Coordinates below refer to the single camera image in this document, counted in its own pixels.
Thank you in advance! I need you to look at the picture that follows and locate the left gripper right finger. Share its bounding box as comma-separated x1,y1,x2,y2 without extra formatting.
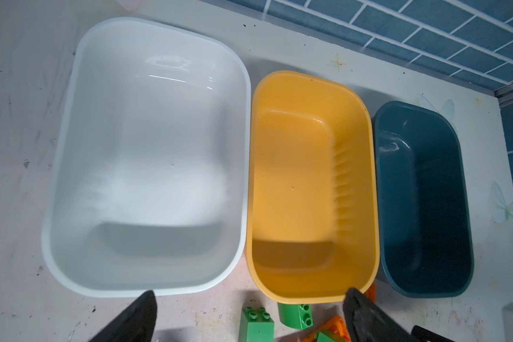
343,288,417,341

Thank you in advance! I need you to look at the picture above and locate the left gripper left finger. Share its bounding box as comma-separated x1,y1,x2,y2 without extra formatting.
90,290,158,342

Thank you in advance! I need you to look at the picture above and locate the orange lego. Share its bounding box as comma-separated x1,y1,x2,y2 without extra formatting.
363,284,376,303
302,316,351,342

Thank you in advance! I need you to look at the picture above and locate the dark teal plastic container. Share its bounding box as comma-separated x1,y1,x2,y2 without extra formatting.
372,101,475,299

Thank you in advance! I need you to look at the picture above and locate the yellow plastic container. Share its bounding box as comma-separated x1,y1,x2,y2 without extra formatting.
246,71,380,304

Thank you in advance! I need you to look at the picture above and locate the green lego below top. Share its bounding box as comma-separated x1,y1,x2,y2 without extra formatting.
238,306,274,342

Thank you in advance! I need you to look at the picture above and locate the white plastic container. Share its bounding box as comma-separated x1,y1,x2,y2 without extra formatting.
41,17,252,298

